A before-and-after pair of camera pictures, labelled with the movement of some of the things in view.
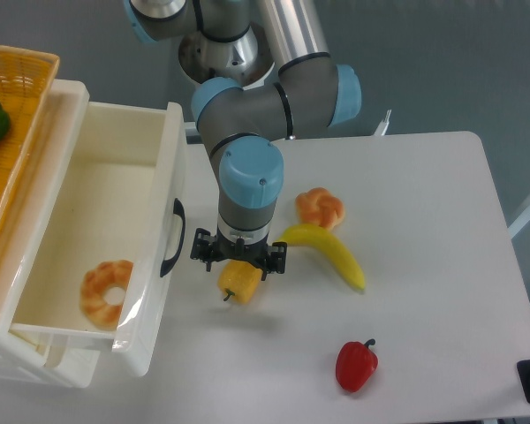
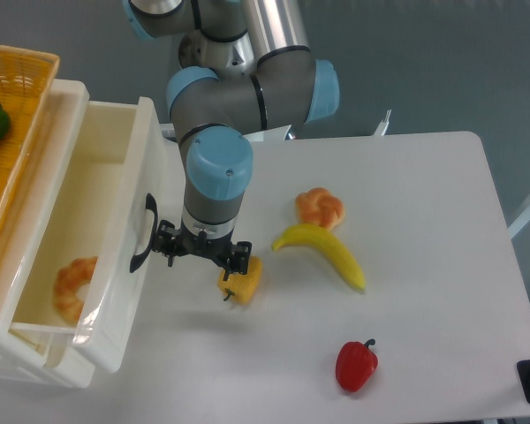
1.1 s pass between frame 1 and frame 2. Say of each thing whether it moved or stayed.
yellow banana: stayed
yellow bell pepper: stayed
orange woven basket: stayed
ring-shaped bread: moved
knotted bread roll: stayed
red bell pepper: stayed
